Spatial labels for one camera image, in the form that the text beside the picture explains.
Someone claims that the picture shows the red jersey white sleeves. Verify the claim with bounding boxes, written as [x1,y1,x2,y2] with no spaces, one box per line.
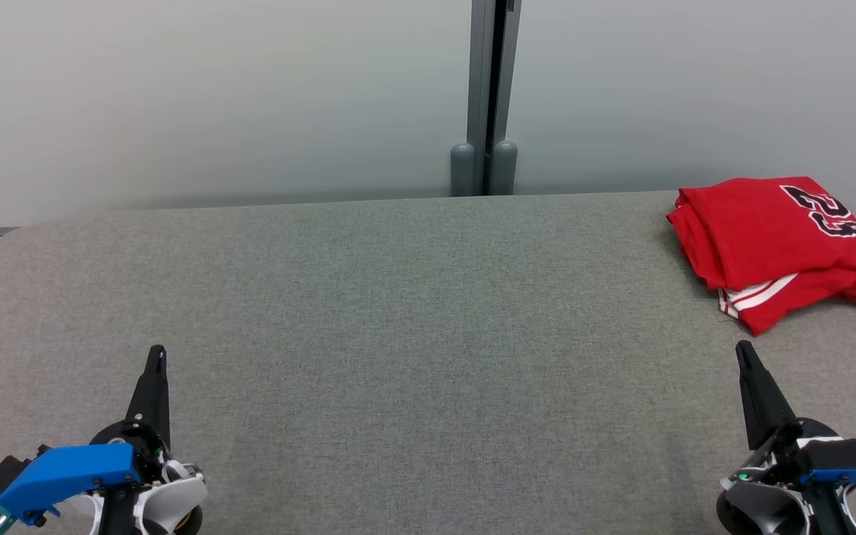
[666,176,856,337]

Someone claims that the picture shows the grey rounded partition foot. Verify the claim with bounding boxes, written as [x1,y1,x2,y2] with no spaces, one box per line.
[450,143,477,197]
[490,140,519,195]

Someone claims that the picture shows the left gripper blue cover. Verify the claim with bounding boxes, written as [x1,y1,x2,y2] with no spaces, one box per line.
[0,345,171,535]

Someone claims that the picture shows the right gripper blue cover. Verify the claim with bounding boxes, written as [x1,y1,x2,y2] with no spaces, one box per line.
[735,340,856,495]

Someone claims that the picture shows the grey partition post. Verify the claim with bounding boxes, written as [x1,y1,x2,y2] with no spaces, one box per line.
[467,0,523,196]

